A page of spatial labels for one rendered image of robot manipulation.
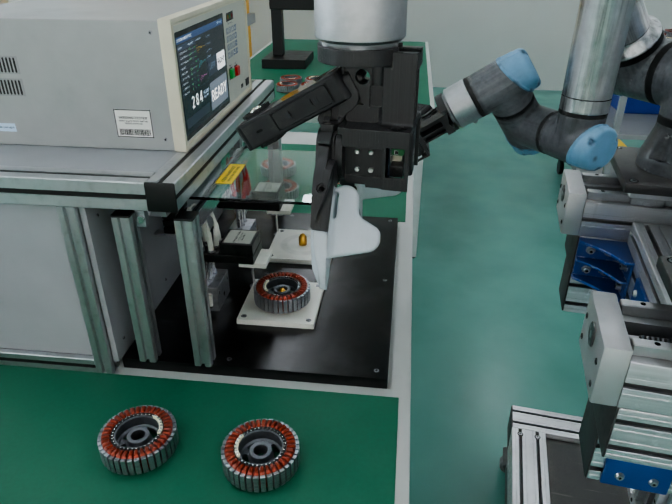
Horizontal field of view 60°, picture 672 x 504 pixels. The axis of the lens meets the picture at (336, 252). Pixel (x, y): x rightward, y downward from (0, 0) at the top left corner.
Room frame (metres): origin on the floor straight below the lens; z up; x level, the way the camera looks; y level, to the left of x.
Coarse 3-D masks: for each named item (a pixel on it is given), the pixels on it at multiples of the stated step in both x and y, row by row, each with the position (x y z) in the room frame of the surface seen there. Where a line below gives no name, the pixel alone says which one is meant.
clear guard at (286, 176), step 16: (224, 160) 1.02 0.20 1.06; (240, 160) 1.02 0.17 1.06; (256, 160) 1.02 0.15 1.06; (272, 160) 1.02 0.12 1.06; (288, 160) 1.02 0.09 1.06; (304, 160) 1.02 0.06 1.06; (208, 176) 0.94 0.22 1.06; (240, 176) 0.94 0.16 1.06; (256, 176) 0.94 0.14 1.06; (272, 176) 0.94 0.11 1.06; (288, 176) 0.94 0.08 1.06; (304, 176) 0.94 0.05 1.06; (208, 192) 0.87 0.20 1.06; (224, 192) 0.87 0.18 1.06; (240, 192) 0.87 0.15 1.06; (256, 192) 0.87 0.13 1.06; (272, 192) 0.87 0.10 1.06; (288, 192) 0.87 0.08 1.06; (304, 192) 0.87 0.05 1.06
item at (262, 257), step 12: (228, 240) 0.98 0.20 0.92; (240, 240) 0.98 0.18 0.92; (252, 240) 0.98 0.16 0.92; (204, 252) 0.98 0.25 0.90; (216, 252) 0.97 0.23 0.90; (228, 252) 0.97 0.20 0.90; (240, 252) 0.97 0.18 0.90; (252, 252) 0.96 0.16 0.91; (264, 252) 1.01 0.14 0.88; (240, 264) 0.97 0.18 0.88; (252, 264) 0.96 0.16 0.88; (264, 264) 0.96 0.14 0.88
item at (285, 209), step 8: (224, 208) 1.22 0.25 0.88; (232, 208) 1.21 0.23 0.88; (240, 208) 1.21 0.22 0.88; (248, 208) 1.21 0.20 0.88; (256, 208) 1.21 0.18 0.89; (264, 208) 1.20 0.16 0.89; (272, 208) 1.20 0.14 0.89; (280, 208) 1.21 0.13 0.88; (288, 208) 1.22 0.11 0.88; (240, 216) 1.24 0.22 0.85; (240, 224) 1.22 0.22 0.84
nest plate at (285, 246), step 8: (280, 232) 1.29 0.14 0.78; (288, 232) 1.29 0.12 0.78; (296, 232) 1.29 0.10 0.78; (304, 232) 1.29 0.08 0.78; (280, 240) 1.25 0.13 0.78; (288, 240) 1.25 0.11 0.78; (296, 240) 1.25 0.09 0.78; (272, 248) 1.21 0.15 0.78; (280, 248) 1.21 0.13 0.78; (288, 248) 1.21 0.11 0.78; (296, 248) 1.21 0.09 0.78; (304, 248) 1.21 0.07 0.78; (272, 256) 1.17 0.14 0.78; (280, 256) 1.17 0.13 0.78; (288, 256) 1.17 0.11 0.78; (296, 256) 1.17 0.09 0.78; (304, 256) 1.17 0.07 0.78
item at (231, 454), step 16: (240, 432) 0.63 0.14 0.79; (256, 432) 0.64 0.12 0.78; (272, 432) 0.63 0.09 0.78; (288, 432) 0.63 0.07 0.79; (224, 448) 0.60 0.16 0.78; (240, 448) 0.61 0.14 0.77; (256, 448) 0.61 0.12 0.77; (288, 448) 0.60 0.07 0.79; (224, 464) 0.58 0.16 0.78; (240, 464) 0.57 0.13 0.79; (256, 464) 0.57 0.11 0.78; (272, 464) 0.57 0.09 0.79; (288, 464) 0.57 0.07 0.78; (240, 480) 0.55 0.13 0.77; (256, 480) 0.55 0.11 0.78; (272, 480) 0.55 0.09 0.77; (288, 480) 0.57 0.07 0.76
